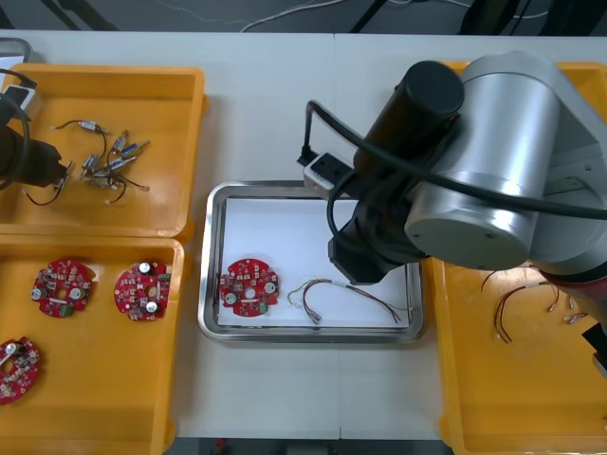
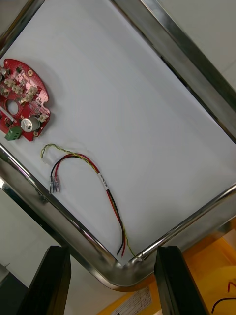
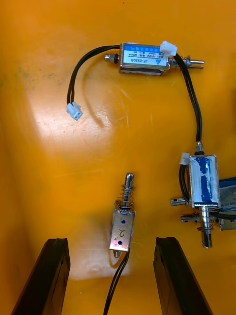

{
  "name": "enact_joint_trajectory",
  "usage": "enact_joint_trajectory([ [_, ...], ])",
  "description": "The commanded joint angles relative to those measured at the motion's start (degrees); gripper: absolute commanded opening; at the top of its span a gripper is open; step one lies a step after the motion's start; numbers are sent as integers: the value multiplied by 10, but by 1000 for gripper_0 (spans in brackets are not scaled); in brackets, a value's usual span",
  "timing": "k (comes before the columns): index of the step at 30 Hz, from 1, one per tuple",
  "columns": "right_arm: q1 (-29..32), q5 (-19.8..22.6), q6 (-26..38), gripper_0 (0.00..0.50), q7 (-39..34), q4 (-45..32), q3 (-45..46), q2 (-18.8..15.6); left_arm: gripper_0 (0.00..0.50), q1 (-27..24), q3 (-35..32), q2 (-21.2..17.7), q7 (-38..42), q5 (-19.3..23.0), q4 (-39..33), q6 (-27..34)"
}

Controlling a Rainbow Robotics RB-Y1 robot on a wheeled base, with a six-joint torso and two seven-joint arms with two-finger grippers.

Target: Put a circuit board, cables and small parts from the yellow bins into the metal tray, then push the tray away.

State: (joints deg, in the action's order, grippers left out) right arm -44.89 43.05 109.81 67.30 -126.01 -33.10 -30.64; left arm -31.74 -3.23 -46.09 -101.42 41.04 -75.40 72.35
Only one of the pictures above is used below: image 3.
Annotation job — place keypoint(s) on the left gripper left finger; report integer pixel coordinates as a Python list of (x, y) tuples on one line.
[(46, 283)]

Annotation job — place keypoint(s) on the pile of metal solenoids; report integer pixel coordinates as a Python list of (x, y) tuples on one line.
[(145, 59)]

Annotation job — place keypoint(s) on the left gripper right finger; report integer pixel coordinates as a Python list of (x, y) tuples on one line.
[(177, 283)]

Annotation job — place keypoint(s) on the small metal solenoid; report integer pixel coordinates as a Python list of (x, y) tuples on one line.
[(122, 231)]

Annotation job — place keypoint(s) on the yellow-orange plastic bin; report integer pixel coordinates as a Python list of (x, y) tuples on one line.
[(49, 172)]

